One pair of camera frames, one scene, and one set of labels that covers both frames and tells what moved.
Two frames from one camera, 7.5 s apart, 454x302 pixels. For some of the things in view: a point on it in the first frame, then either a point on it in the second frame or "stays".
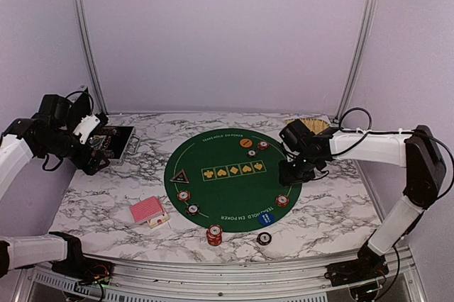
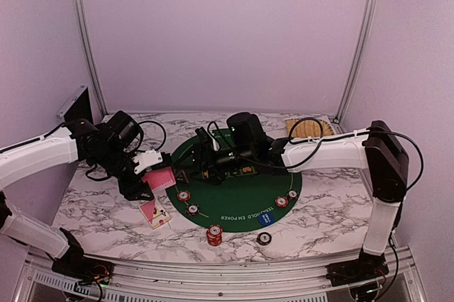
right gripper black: x=286 y=179 -> x=199 y=152
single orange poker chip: x=184 y=196 stays
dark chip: x=192 y=210 stays
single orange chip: x=281 y=200 stays
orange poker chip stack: x=214 y=235 stays
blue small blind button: x=266 y=218 stays
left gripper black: x=91 y=167 -> x=131 y=189
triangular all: x=181 y=177 stays
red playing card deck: x=147 y=209 -> x=159 y=179
